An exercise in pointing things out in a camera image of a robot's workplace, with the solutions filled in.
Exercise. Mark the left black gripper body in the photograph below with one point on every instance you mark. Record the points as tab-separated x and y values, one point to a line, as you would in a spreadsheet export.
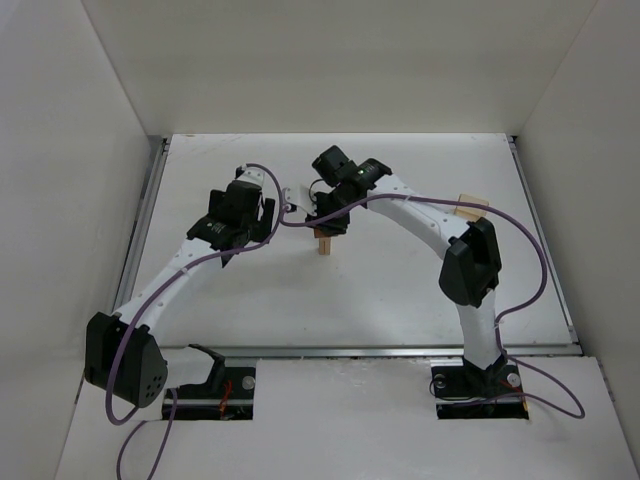
270	212

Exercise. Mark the wooden box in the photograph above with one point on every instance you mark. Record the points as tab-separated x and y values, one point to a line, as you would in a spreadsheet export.
471	208

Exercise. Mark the small light wood cube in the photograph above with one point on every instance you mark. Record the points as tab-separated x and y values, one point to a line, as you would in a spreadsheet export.
318	234

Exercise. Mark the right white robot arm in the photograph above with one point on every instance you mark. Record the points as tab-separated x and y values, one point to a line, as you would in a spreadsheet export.
469	252

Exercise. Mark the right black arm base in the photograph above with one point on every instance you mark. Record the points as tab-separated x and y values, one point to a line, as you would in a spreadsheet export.
465	392

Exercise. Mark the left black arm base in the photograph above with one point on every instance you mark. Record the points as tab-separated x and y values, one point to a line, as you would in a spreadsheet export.
226	395

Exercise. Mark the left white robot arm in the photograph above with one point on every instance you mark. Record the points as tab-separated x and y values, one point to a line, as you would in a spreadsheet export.
123	354

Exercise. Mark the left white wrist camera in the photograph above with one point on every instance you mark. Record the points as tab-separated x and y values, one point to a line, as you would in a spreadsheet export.
254	176

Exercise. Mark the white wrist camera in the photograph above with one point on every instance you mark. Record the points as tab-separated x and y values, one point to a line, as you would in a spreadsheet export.
299	198
254	176

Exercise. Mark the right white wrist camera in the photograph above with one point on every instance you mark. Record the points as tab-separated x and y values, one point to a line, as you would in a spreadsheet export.
299	198

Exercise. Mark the left aluminium side rail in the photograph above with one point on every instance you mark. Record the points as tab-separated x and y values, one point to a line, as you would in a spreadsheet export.
159	147

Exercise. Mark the aluminium table edge rail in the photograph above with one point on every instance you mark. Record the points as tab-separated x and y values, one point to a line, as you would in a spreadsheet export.
512	141

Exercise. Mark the front aluminium rail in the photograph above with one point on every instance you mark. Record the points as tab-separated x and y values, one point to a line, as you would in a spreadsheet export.
314	352

